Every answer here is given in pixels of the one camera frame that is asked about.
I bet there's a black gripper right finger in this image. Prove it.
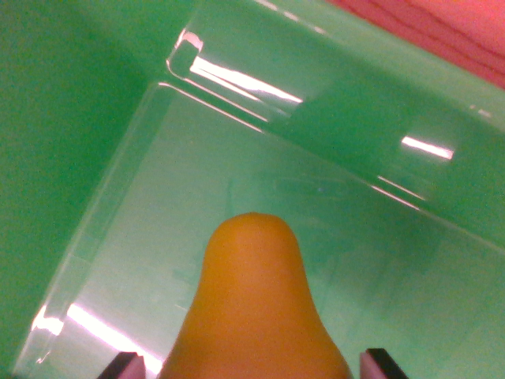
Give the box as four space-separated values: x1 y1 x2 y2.
359 347 410 379

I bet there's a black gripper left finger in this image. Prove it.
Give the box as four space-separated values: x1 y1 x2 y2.
96 351 145 379

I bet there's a yellow-green toy pear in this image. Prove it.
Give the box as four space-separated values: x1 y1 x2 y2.
157 212 353 379

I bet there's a green plastic bin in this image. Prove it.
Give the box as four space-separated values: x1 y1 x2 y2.
0 0 505 379

